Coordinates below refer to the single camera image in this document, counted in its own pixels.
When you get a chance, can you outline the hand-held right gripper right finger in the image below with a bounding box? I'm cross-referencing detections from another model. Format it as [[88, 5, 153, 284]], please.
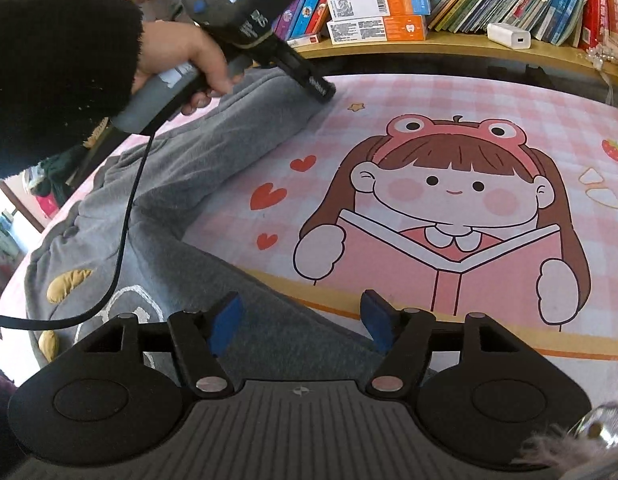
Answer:
[[361, 289, 520, 397]]

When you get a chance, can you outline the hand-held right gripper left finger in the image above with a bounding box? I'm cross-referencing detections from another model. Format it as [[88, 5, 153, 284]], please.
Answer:
[[76, 294, 245, 401]]

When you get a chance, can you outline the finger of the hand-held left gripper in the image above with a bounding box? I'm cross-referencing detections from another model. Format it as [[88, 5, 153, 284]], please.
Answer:
[[275, 42, 338, 104]]

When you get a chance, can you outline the grey sweatshirt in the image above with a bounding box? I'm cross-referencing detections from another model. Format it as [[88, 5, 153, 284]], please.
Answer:
[[24, 67, 440, 378]]

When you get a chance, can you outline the person's left forearm black sleeve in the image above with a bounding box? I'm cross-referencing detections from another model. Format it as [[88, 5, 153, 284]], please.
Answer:
[[0, 0, 146, 182]]

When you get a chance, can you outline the person's left hand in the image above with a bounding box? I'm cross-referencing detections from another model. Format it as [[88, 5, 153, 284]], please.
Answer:
[[134, 20, 241, 117]]

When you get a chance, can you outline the orange and white box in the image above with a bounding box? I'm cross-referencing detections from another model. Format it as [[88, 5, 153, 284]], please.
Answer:
[[326, 14, 430, 45], [326, 0, 432, 22]]

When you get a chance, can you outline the wooden shelf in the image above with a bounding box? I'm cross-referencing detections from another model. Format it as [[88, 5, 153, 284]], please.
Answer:
[[288, 30, 618, 82]]

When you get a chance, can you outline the pink cartoon printed blanket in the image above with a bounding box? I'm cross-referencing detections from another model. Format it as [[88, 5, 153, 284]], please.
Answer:
[[0, 72, 618, 411]]

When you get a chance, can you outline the white charger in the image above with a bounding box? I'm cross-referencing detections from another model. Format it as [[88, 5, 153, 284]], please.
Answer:
[[486, 22, 533, 52]]

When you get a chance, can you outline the black cable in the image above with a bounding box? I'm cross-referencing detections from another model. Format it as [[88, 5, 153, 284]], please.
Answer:
[[0, 132, 157, 331]]

